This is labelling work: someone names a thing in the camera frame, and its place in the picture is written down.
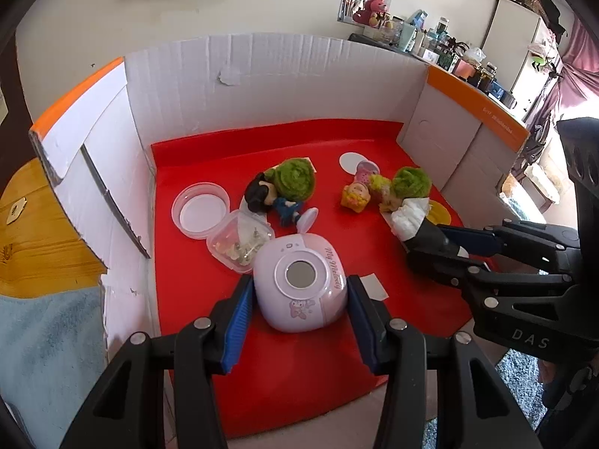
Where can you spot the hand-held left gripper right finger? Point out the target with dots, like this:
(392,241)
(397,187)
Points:
(365,322)

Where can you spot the row of bottles and jars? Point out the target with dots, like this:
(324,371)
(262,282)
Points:
(440,46)

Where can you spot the pink rounded device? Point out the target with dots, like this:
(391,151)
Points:
(290,252)

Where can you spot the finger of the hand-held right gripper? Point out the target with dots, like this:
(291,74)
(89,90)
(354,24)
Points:
(477,241)
(444,269)

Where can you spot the orange cardboard box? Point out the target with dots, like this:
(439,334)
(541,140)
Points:
(187,290)

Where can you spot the green yarn ball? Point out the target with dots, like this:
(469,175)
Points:
(412,181)
(295,177)

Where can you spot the clear square plastic box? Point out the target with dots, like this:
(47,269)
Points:
(234,243)

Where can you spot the pink curtain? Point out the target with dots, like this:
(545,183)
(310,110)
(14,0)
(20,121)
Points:
(578,56)

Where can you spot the person's right hand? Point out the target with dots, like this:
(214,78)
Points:
(546,373)

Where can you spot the small wooden tag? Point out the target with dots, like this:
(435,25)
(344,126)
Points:
(16,210)

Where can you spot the black-haired blue figurine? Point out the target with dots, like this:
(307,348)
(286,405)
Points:
(259,194)

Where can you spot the small green hanging toy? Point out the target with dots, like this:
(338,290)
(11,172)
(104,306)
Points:
(539,61)

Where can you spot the white refrigerator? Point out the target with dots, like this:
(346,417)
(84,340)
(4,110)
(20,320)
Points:
(510,42)

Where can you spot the small pink toy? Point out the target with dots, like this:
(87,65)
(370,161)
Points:
(366,169)

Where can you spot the small orange-haired doll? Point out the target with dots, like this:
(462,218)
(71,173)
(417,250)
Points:
(355,196)

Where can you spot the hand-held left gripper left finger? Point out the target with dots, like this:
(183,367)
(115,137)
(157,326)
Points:
(238,320)

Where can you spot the pink rabbit plush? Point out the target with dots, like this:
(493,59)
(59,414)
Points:
(374,8)

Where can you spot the clear round plastic lid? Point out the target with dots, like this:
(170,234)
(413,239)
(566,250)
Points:
(201,208)

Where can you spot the blue fluffy blanket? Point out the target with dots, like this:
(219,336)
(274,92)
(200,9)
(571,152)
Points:
(47,346)

